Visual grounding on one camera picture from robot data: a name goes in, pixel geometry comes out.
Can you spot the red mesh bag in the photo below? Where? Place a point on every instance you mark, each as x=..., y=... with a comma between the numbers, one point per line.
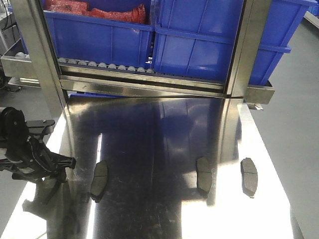
x=75, y=7

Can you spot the stainless steel rack frame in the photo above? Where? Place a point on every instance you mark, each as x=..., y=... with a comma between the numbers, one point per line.
x=56, y=79

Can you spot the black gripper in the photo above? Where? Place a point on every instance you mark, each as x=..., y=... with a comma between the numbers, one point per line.
x=26, y=155

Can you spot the blue plastic bin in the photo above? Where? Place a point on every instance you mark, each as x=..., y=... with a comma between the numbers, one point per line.
x=195, y=38
x=90, y=38

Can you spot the blue plastic bin left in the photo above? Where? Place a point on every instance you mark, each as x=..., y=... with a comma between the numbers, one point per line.
x=90, y=38

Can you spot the blue plastic bin right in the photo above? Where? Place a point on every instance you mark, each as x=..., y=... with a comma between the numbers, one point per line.
x=195, y=38

